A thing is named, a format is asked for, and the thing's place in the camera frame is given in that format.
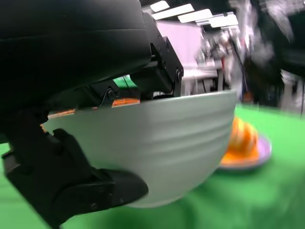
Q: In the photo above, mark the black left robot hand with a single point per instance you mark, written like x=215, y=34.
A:
x=59, y=47

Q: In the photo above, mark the pale grey-green bowl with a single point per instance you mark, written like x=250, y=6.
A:
x=155, y=143

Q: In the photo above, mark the orange white striped bread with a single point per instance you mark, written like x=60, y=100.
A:
x=245, y=138

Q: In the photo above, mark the lavender plate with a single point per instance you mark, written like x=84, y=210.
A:
x=264, y=150

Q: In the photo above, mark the green tablecloth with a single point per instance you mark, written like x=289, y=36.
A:
x=238, y=202

